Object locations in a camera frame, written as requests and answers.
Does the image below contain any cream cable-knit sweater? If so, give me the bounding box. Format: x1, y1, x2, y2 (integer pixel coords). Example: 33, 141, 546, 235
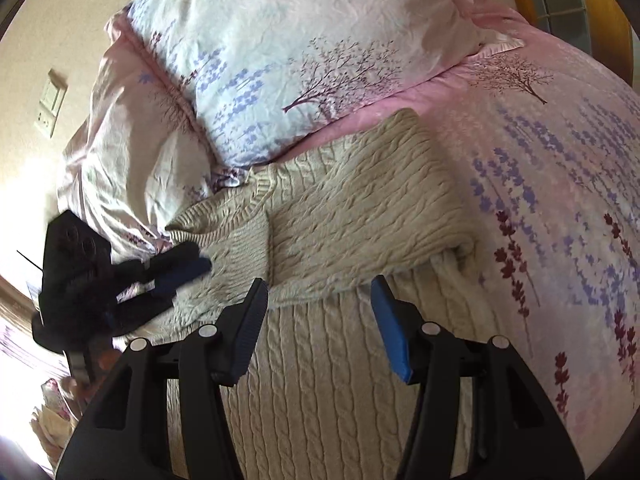
112, 108, 478, 480

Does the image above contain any white wall switch panel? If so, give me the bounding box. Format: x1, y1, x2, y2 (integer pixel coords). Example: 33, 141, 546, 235
34, 67, 68, 139

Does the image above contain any floral pink pillow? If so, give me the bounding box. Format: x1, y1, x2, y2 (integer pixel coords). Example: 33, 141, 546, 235
56, 14, 251, 261

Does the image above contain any person's left hand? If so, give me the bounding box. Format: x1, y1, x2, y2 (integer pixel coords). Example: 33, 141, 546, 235
70, 337, 121, 411

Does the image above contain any pink floral bed sheet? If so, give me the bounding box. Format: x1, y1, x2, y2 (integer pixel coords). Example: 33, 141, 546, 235
287, 0, 640, 480

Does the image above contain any wooden headboard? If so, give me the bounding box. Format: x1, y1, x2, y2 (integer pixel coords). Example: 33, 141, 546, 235
500, 0, 638, 78

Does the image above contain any floral white pillow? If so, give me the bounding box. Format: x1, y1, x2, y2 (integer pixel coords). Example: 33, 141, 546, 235
128, 0, 526, 170

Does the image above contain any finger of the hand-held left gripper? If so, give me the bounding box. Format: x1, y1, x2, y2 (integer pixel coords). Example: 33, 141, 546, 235
102, 285, 177, 336
111, 242, 212, 297

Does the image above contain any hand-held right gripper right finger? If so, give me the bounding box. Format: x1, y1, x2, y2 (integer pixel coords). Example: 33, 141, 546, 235
370, 275, 586, 480

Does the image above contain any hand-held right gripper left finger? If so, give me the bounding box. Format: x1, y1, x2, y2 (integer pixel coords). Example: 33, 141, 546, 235
54, 277, 270, 480

